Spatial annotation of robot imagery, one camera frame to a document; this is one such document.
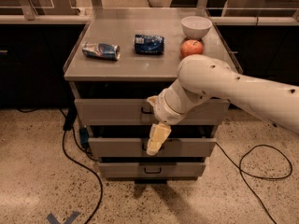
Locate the grey top drawer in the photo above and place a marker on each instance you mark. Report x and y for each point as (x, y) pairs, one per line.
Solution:
(139, 112)

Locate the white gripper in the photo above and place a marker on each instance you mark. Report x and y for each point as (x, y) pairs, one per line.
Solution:
(163, 111)

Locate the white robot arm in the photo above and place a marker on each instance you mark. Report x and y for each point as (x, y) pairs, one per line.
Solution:
(200, 78)

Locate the blue box behind cabinet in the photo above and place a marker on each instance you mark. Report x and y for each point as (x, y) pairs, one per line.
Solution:
(84, 137)

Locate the blue chip bag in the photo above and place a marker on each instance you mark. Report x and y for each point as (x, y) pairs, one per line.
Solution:
(149, 44)

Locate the red apple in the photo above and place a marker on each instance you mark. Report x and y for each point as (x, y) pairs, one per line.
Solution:
(191, 47)

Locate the grey drawer cabinet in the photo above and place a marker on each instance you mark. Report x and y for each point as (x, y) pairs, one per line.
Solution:
(133, 75)

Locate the white bowl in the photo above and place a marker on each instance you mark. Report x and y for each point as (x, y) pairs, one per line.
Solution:
(195, 27)

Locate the grey bottom drawer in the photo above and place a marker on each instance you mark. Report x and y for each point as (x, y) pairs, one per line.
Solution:
(137, 170)

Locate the black power adapter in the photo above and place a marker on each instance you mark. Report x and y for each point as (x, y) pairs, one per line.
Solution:
(70, 118)

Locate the crushed silver blue can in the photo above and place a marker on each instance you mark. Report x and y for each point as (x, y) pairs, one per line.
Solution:
(101, 51)

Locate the blue tape cross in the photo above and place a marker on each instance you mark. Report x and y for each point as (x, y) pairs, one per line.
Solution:
(52, 219)

